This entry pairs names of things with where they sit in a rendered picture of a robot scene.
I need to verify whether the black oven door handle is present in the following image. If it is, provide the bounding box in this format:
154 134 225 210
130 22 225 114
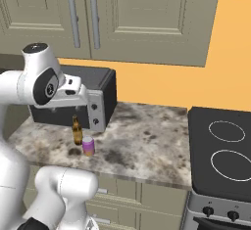
192 216 251 230

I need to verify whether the black microwave oven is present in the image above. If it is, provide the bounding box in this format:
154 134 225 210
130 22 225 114
27 65 118 133

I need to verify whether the olive base cupboard door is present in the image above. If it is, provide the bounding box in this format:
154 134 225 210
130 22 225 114
140 182 190 230

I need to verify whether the brown glass bottle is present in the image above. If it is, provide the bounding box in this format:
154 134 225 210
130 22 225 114
71 114 83 147

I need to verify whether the purple drink can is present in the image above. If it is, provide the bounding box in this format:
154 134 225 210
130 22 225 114
81 135 96 158

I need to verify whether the black hob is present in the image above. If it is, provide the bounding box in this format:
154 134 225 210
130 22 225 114
187 106 251 205

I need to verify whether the black oven knob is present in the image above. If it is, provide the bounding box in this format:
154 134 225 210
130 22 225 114
226 209 240 223
202 206 215 218

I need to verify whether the olive drawer front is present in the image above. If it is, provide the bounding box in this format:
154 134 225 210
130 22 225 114
83 200 142 230
93 174 143 206

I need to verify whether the olive wall cupboard door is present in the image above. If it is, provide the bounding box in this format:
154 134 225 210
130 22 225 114
82 0 224 69
0 0 92 60

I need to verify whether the grey oven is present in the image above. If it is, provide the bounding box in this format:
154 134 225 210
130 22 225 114
180 189 251 230

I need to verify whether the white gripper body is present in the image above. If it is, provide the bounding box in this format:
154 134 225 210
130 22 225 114
48 84 90 110

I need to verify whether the grey cupboard bar handle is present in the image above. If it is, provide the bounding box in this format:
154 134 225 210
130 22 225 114
88 0 102 51
66 0 81 49

